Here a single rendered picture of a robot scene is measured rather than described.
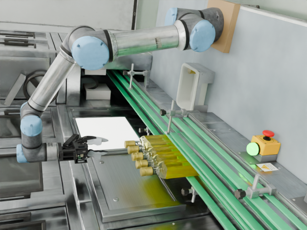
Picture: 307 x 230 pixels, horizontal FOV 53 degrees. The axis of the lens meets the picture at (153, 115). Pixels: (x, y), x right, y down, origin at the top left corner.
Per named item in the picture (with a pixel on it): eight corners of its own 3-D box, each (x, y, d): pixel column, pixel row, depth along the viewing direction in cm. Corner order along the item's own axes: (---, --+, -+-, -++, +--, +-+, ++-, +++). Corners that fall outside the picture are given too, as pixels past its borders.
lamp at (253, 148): (250, 151, 111) (243, 151, 110) (253, 139, 109) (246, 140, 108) (258, 157, 107) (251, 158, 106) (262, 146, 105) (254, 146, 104)
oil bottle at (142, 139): (177, 143, 154) (136, 146, 146) (179, 133, 152) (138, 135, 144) (182, 148, 149) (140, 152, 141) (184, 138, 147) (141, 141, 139)
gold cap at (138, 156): (140, 157, 134) (130, 158, 132) (141, 150, 132) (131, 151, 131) (143, 162, 131) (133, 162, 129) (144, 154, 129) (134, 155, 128)
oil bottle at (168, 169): (200, 168, 134) (154, 172, 126) (202, 156, 132) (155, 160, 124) (206, 175, 129) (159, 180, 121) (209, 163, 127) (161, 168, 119)
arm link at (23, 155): (16, 150, 117) (17, 168, 121) (46, 148, 121) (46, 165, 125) (16, 138, 123) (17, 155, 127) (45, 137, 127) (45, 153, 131)
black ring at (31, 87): (58, 103, 208) (23, 103, 200) (58, 72, 200) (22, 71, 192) (58, 106, 204) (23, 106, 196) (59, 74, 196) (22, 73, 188)
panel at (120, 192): (125, 119, 202) (72, 121, 190) (126, 115, 201) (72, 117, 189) (185, 210, 126) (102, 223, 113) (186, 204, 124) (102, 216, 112)
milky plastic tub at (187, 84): (189, 103, 168) (175, 103, 164) (197, 62, 159) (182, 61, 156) (205, 116, 153) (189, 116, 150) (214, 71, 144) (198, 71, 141)
